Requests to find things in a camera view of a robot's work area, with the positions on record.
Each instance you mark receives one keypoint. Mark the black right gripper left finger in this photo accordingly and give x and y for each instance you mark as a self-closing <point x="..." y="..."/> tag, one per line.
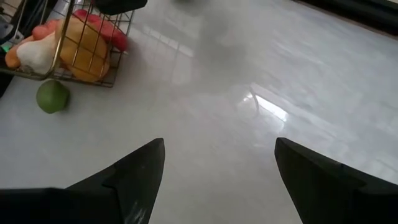
<point x="93" y="202"/>

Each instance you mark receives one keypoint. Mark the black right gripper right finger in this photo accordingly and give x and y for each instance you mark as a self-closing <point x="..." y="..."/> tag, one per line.
<point x="342" y="199"/>

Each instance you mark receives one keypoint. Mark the long red chili pepper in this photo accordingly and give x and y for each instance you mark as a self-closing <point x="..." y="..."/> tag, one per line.
<point x="107" y="31"/>

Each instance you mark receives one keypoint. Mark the orange bell pepper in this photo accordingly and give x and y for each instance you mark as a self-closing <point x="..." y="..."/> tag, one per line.
<point x="85" y="53"/>

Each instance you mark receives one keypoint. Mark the white garlic bulb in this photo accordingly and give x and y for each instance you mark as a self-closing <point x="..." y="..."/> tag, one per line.
<point x="37" y="54"/>

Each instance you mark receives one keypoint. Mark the small orange pepper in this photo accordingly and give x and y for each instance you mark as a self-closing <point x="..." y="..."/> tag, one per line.
<point x="12" y="59"/>

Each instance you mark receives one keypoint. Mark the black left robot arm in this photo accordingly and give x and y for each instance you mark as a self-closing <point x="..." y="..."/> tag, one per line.
<point x="34" y="12"/>

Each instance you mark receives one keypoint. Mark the green lime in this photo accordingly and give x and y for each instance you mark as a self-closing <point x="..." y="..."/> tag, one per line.
<point x="52" y="96"/>

